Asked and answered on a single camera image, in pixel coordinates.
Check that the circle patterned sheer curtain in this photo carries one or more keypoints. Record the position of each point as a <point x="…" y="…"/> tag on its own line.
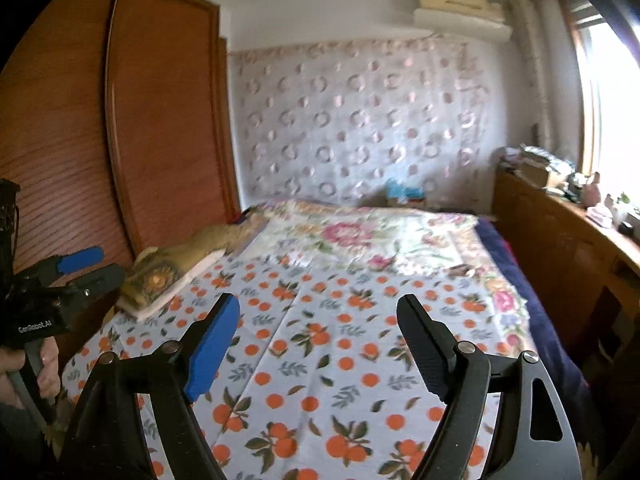
<point x="341" y="122"/>

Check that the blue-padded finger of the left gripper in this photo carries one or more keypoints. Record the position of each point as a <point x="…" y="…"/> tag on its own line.
<point x="57" y="266"/>

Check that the golden brown patterned cloth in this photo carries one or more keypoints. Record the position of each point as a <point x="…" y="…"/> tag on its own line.
<point x="159" y="272"/>

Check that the wooden wardrobe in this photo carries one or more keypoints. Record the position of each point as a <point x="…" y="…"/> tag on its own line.
<point x="115" y="124"/>

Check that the orange print white cloth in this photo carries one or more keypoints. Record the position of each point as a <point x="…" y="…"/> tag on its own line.
<point x="318" y="382"/>

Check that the navy blue blanket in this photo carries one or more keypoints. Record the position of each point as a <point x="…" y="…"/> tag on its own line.
<point x="568" y="379"/>

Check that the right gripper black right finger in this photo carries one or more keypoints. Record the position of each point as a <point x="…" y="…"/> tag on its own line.
<point x="532" y="437"/>

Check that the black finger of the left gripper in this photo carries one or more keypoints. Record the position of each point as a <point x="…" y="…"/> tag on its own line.
<point x="70" y="301"/>

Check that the stack of books and boxes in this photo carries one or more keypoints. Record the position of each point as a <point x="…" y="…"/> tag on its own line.
<point x="536" y="166"/>

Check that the pink figurine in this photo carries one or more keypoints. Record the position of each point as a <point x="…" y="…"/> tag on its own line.
<point x="591" y="194"/>

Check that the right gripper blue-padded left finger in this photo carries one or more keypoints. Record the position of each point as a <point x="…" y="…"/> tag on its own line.
<point x="105" y="439"/>

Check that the white air conditioner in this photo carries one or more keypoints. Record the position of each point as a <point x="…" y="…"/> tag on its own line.
<point x="479" y="19"/>

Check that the window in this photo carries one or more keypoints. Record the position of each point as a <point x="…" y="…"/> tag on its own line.
<point x="609" y="77"/>

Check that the blue tissue box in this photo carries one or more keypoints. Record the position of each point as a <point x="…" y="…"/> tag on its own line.
<point x="399" y="195"/>

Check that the wooden side cabinet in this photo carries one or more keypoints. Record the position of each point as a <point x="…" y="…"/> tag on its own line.
<point x="586" y="277"/>

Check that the floral quilt bedspread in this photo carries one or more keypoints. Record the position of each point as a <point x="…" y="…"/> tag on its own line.
<point x="443" y="254"/>

